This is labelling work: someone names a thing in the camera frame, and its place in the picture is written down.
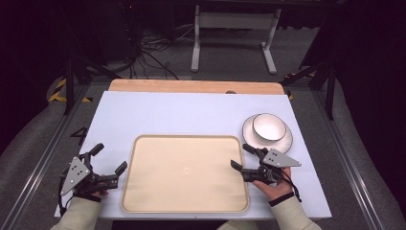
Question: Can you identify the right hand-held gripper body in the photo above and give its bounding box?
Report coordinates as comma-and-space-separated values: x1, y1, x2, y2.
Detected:
241, 148, 303, 186

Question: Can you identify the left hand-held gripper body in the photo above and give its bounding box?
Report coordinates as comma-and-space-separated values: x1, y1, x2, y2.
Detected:
59, 152, 120, 196

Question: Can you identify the person's right hand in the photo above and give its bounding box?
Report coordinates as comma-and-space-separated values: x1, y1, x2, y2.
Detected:
253, 167, 294, 202

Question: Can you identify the white plate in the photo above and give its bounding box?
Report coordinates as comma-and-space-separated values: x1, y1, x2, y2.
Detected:
241, 113, 294, 154

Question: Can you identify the white bowl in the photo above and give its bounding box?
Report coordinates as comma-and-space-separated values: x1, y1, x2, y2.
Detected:
251, 112, 287, 143

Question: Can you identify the beige tray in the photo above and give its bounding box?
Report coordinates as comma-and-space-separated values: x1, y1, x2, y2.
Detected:
120, 134, 250, 215

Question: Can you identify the white board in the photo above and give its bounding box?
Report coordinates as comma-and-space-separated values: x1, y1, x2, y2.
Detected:
54, 90, 333, 221

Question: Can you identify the yellow black floor tape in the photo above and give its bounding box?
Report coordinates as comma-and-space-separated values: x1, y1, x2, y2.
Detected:
47, 78, 94, 104

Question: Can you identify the black tripod stand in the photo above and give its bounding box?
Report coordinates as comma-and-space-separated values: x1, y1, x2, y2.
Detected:
62, 52, 123, 117
280, 58, 337, 122

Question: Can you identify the wooden table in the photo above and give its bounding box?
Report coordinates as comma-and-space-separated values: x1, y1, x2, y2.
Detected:
107, 78, 286, 96

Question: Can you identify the white metal stand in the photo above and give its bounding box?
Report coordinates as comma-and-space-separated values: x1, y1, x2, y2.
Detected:
190, 4, 282, 76

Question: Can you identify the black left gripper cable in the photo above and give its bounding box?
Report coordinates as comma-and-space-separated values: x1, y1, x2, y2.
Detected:
57, 175, 70, 218

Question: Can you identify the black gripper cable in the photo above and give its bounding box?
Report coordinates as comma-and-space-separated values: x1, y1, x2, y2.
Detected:
57, 175, 70, 218
280, 171, 303, 203

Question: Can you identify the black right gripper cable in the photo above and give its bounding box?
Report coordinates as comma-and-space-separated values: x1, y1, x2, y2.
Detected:
280, 171, 303, 203

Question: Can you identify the metal floor rail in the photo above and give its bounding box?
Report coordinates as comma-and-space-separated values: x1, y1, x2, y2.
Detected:
0, 83, 92, 230
310, 89, 386, 230

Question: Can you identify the bundle of black floor cables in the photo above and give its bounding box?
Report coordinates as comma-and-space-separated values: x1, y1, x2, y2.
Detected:
125, 23, 196, 81

